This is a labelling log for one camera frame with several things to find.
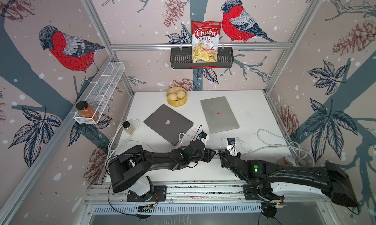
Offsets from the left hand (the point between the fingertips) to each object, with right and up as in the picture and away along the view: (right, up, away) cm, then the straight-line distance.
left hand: (217, 152), depth 79 cm
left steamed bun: (-29, +33, +31) cm, 53 cm away
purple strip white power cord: (+36, +4, +14) cm, 39 cm away
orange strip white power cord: (-61, +6, +18) cm, 63 cm away
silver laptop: (+6, +18, +27) cm, 33 cm away
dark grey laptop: (-30, +13, +21) cm, 39 cm away
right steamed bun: (-23, +34, +31) cm, 52 cm away
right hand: (+2, +1, 0) cm, 2 cm away
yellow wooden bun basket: (-24, +28, +30) cm, 48 cm away
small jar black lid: (-54, +11, +11) cm, 57 cm away
